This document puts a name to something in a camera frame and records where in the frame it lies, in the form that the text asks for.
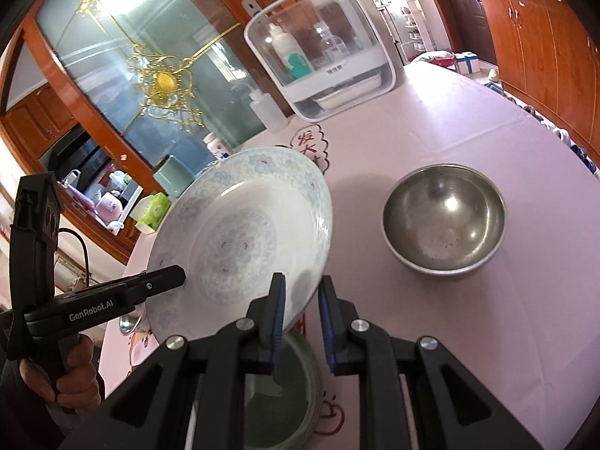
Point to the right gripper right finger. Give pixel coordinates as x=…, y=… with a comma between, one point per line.
x=412, y=394

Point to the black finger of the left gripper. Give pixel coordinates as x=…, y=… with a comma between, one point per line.
x=134, y=290

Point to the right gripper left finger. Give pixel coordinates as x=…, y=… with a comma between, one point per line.
x=191, y=392

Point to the dark green plate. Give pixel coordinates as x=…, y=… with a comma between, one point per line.
x=281, y=410

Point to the blue patterned white plate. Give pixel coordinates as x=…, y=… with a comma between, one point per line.
x=262, y=211

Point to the deep steel bowl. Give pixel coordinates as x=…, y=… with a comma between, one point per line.
x=444, y=220

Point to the wide shallow steel bowl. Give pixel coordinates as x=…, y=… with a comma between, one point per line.
x=130, y=322

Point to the person's left hand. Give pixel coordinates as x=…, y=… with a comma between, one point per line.
x=78, y=390

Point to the green tissue pack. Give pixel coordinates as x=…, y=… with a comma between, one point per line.
x=150, y=212

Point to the pink plush toy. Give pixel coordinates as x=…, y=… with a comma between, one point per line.
x=102, y=201

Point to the teal ceramic cup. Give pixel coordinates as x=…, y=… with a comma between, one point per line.
x=173, y=176

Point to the small white pill bottle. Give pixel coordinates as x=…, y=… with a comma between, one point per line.
x=216, y=146

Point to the white squeeze bottle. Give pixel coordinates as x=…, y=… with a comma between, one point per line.
x=267, y=111

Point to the glass door gold ornament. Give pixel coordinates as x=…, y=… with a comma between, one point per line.
x=163, y=73

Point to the white clear-lid storage box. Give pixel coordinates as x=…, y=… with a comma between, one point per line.
x=324, y=56

